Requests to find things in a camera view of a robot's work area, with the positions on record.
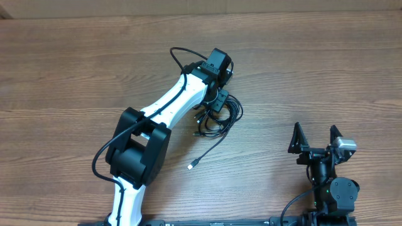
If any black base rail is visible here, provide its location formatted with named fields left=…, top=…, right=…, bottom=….
left=77, top=215, right=357, bottom=226

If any black USB cable bundle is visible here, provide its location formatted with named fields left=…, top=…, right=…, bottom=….
left=187, top=94, right=244, bottom=171

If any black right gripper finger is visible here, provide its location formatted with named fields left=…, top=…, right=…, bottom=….
left=288, top=122, right=309, bottom=154
left=330, top=125, right=342, bottom=144

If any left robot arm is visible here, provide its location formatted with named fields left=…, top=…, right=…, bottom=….
left=104, top=48, right=233, bottom=225

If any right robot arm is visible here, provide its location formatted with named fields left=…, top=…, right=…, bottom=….
left=280, top=122, right=360, bottom=225

